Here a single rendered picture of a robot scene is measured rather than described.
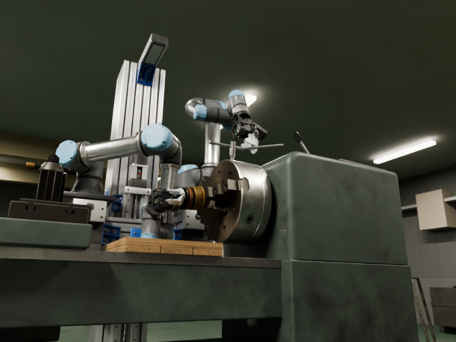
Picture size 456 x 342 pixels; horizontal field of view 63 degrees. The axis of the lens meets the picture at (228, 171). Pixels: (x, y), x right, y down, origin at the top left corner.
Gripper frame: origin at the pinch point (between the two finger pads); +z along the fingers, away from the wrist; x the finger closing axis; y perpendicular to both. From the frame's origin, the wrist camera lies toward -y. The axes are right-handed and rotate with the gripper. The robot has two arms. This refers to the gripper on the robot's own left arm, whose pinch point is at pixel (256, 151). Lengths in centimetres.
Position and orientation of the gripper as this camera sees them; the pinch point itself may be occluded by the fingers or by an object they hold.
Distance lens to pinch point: 158.7
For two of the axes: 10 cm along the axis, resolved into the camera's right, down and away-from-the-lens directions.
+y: -8.8, -1.5, -4.6
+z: 1.8, 7.9, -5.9
